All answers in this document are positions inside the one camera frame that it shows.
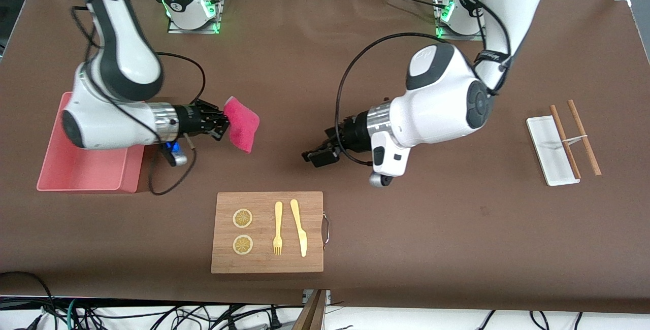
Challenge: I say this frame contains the magenta pink cloth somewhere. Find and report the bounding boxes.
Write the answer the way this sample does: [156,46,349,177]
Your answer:
[223,96,261,154]

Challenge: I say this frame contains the yellow plastic knife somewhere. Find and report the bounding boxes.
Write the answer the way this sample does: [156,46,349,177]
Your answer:
[290,199,308,258]

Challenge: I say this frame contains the yellow plastic fork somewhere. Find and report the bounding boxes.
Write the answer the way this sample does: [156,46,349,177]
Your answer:
[273,202,283,256]

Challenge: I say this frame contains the brown paper table cover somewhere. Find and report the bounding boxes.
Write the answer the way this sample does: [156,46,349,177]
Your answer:
[0,0,650,315]

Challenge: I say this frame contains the pink plastic bin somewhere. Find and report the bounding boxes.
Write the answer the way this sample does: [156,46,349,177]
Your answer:
[37,91,145,193]

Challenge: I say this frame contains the wooden cutting board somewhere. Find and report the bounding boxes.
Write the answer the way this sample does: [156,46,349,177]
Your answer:
[211,191,331,274]

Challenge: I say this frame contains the brown wooden plank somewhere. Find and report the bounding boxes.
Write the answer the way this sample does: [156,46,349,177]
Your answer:
[292,289,327,330]

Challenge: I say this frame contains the white rectangular tray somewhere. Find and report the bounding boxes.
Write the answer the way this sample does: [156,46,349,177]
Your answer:
[526,115,580,187]

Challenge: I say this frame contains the brown wooden chopstick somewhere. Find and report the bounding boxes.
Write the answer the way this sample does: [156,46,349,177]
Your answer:
[550,105,581,180]
[568,100,602,176]

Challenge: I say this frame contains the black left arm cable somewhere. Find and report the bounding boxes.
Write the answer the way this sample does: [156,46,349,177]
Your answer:
[335,32,508,166]

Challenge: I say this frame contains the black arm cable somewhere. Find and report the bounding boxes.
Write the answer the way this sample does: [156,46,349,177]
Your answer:
[71,5,206,196]
[335,32,508,166]

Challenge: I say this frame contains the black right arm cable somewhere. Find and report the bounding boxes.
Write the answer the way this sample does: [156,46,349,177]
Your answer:
[71,5,206,196]

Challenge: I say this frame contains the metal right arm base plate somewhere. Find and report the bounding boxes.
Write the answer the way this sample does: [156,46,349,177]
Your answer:
[168,0,222,35]

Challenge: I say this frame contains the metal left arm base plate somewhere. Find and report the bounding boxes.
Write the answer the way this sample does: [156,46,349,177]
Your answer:
[435,0,485,41]

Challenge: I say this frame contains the tangled black cables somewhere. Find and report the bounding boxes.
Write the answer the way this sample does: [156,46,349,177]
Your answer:
[76,304,270,330]

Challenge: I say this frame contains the teal cable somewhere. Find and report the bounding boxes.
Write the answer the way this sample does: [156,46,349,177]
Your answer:
[68,299,82,330]

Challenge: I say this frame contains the thick black looped cable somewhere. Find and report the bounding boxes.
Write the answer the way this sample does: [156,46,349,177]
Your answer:
[0,271,56,330]

